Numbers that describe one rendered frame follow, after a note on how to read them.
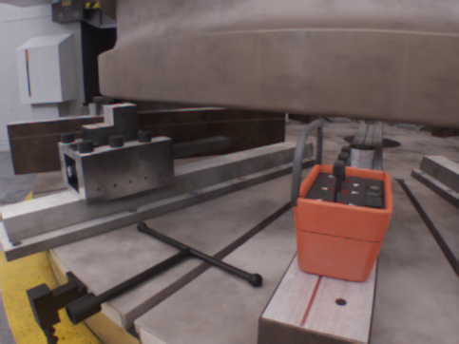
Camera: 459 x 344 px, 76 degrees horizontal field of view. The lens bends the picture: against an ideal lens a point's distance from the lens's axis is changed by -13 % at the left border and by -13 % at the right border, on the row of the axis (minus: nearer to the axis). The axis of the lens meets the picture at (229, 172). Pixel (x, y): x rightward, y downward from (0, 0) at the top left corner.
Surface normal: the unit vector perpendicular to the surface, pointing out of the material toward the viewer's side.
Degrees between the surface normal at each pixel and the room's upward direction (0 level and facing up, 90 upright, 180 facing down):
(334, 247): 97
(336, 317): 0
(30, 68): 90
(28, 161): 90
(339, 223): 97
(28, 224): 72
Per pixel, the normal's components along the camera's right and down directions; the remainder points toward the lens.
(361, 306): 0.00, -0.96
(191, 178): 0.64, -0.10
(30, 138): 0.34, 0.28
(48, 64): -0.05, 0.29
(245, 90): -0.55, 0.25
